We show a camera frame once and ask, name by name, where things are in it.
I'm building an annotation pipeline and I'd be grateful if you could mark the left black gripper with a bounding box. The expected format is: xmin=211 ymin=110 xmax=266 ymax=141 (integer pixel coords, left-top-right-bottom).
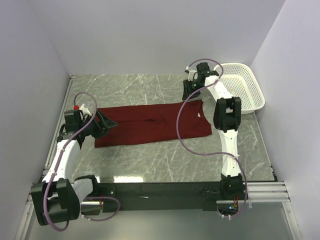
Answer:
xmin=79 ymin=109 xmax=117 ymax=140

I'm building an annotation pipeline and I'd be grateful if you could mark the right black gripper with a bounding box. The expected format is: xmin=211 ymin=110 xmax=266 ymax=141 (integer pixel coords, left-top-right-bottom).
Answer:
xmin=181 ymin=79 xmax=204 ymax=101

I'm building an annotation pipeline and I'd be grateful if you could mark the dark red polo shirt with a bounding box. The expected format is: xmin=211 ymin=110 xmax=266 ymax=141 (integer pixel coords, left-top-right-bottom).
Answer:
xmin=94 ymin=99 xmax=212 ymax=148

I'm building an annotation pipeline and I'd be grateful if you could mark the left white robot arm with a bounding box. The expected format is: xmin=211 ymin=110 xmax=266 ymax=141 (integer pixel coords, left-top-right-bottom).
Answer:
xmin=30 ymin=106 xmax=118 ymax=232

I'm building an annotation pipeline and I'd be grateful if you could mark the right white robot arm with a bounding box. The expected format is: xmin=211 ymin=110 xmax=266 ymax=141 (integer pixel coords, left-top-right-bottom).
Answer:
xmin=182 ymin=62 xmax=245 ymax=200

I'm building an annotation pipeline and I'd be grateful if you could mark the white perforated plastic basket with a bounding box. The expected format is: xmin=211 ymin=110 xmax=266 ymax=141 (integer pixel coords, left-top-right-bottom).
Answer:
xmin=214 ymin=63 xmax=265 ymax=115

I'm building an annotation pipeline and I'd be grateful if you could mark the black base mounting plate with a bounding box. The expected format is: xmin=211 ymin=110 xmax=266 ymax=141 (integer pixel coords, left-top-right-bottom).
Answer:
xmin=71 ymin=181 xmax=251 ymax=214

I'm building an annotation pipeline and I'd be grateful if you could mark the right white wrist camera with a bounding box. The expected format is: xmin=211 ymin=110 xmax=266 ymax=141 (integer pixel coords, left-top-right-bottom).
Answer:
xmin=185 ymin=66 xmax=198 ymax=82

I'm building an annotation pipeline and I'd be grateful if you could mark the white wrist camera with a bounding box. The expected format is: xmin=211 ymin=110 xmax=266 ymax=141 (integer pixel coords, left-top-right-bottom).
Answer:
xmin=73 ymin=103 xmax=92 ymax=116
xmin=185 ymin=66 xmax=198 ymax=82

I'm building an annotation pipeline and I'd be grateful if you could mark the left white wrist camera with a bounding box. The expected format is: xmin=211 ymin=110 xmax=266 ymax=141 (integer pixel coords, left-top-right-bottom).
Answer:
xmin=73 ymin=103 xmax=92 ymax=116

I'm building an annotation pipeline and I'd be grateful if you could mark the aluminium frame rail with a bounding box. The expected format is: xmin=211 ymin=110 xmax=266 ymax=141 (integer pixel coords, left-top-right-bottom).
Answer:
xmin=26 ymin=181 xmax=292 ymax=204

